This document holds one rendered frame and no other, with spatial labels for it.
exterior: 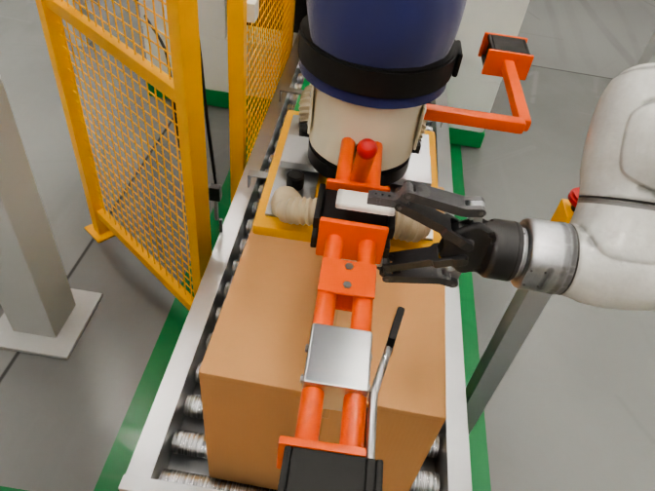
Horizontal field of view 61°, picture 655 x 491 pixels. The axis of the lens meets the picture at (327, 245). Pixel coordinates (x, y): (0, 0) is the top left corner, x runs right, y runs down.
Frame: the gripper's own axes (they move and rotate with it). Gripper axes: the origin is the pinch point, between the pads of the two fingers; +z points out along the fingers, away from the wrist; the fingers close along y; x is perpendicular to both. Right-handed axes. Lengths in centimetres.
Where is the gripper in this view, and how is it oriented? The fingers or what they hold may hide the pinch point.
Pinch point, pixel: (354, 228)
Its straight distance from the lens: 69.5
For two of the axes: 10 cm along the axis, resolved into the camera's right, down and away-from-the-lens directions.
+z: -9.9, -1.5, 0.1
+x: 1.1, -6.9, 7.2
